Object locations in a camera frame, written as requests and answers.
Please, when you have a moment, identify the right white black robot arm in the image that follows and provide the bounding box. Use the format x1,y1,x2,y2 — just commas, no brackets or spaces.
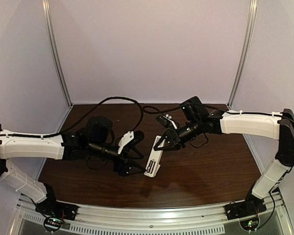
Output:
152,96,294,211

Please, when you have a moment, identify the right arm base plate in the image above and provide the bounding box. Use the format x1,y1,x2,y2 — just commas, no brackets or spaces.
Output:
224,200,267,220

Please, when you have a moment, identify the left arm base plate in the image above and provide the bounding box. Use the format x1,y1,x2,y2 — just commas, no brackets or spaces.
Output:
35,201,78,221

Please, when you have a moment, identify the right black camera cable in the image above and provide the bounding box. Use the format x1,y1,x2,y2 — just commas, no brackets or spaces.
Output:
142,104,226,116

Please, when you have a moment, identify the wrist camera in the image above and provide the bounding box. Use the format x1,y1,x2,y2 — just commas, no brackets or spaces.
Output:
156,114,178,130
118,130,145,155

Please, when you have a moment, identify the left aluminium frame post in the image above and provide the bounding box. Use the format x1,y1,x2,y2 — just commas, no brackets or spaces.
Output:
42,0,73,108

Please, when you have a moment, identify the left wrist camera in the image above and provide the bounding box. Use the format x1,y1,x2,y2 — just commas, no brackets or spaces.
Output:
118,130,145,155

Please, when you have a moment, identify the left black camera cable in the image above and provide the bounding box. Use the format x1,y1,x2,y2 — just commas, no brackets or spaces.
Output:
0,96,145,142

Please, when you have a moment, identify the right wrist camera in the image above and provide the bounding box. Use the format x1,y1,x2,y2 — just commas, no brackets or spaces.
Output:
156,114,178,130

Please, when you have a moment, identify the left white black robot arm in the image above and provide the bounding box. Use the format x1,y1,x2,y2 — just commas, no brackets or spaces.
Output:
0,116,146,215

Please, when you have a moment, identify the front aluminium rail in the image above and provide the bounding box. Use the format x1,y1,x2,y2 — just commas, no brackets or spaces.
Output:
14,190,291,235

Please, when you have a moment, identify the aluminium frame post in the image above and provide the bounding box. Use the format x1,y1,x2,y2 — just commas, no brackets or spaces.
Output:
227,0,258,108
42,0,73,108

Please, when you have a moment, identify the right aluminium frame post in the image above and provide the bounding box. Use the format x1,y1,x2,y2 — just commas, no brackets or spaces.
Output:
227,0,258,108

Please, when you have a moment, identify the black camera cable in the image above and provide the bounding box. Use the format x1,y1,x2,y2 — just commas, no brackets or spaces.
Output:
142,104,226,116
0,96,145,142

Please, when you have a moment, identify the white remote control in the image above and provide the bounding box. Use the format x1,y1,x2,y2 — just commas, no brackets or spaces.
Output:
144,136,165,178

